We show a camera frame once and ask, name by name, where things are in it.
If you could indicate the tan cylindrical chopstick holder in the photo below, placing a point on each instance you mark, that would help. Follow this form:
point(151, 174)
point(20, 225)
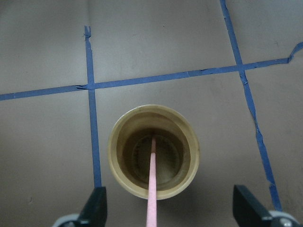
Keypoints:
point(153, 130)

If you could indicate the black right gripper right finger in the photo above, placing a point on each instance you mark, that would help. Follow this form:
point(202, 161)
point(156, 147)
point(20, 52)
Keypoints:
point(247, 210)

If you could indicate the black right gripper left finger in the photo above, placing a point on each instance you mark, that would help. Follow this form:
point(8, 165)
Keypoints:
point(94, 213)

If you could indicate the pink chopstick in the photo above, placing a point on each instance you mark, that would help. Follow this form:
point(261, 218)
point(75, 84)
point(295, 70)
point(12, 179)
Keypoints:
point(151, 219)

